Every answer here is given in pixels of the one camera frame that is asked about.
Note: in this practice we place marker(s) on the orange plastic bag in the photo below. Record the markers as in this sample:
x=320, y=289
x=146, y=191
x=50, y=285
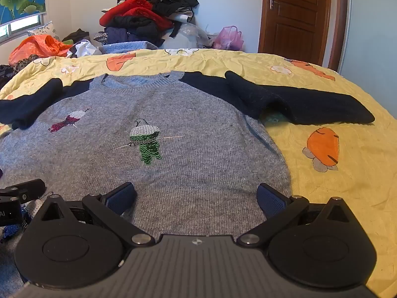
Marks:
x=37, y=47

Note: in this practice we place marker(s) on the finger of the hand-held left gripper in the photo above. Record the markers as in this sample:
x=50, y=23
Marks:
x=28, y=191

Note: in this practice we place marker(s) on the pile of dark and red clothes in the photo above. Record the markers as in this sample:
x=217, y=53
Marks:
x=149, y=9

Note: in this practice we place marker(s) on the yellow carrot print bed sheet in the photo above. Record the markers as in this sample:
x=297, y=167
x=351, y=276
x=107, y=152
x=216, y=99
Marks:
x=341, y=167

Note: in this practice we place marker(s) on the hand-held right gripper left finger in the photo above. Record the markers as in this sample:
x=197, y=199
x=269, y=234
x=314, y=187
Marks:
x=121, y=198

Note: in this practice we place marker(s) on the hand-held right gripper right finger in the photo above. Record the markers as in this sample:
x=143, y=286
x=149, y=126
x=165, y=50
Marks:
x=272, y=201

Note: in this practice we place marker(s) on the white crumpled cloth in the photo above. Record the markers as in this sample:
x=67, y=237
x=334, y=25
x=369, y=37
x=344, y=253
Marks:
x=83, y=49

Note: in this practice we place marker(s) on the grey sweater with navy sleeves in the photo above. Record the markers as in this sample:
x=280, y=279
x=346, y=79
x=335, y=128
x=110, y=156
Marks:
x=192, y=136

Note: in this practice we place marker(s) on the pink plastic bag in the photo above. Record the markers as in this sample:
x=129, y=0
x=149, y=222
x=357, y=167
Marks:
x=229, y=38

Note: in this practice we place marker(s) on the brown wooden door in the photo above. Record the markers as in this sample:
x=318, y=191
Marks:
x=294, y=15

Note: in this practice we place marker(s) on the floral pillow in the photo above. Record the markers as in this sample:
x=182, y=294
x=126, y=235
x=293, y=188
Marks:
x=43, y=31

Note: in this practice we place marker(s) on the clear plastic bag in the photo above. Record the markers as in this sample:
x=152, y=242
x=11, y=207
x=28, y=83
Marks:
x=194, y=34

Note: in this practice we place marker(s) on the leopard print cloth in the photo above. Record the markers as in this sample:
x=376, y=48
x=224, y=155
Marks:
x=21, y=63

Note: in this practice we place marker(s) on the blue knitted cloth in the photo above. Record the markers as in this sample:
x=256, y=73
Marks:
x=127, y=47

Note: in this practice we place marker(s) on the window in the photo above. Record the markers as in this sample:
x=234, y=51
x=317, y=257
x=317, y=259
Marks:
x=18, y=26

